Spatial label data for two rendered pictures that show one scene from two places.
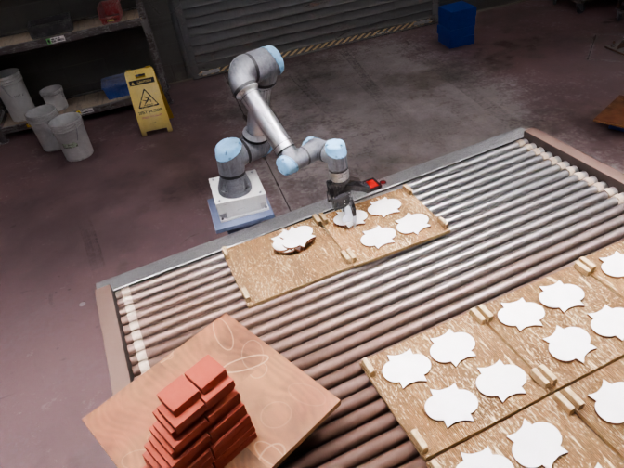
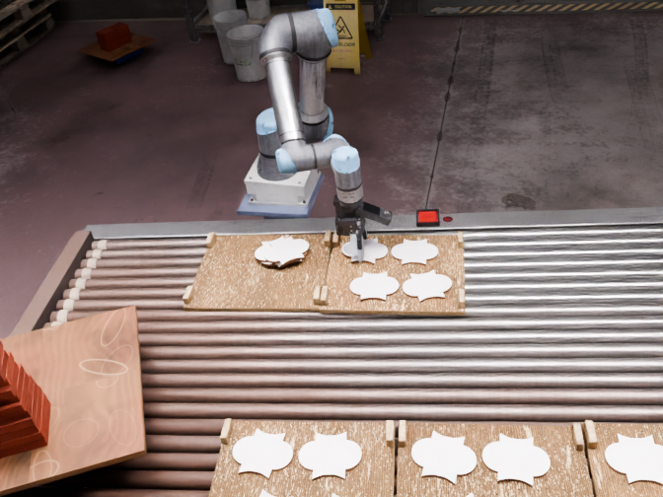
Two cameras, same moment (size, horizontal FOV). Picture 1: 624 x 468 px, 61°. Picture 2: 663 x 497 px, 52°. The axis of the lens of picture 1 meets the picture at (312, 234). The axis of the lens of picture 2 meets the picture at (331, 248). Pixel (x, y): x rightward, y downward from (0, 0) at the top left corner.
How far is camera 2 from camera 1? 89 cm
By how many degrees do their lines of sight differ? 22
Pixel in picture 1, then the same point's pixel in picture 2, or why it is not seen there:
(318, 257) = (292, 283)
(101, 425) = not seen: outside the picture
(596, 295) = (564, 481)
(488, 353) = (363, 483)
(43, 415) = not seen: hidden behind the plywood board
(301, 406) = (108, 436)
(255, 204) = (290, 195)
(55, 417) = not seen: hidden behind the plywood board
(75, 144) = (248, 62)
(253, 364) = (109, 371)
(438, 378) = (285, 481)
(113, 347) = (41, 297)
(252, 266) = (223, 265)
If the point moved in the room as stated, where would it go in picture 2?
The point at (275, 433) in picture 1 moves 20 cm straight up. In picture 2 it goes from (63, 450) to (31, 391)
